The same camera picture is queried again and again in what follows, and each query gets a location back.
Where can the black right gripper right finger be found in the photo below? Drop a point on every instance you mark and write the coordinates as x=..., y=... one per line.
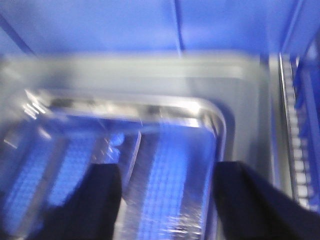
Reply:
x=250, y=208

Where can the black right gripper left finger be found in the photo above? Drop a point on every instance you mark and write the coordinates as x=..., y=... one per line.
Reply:
x=90, y=213

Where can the silver steel tray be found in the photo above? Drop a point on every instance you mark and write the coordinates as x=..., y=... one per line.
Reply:
x=165, y=149
x=237, y=84

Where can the large blue crate top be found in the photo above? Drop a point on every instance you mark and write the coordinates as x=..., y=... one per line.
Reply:
x=41, y=27

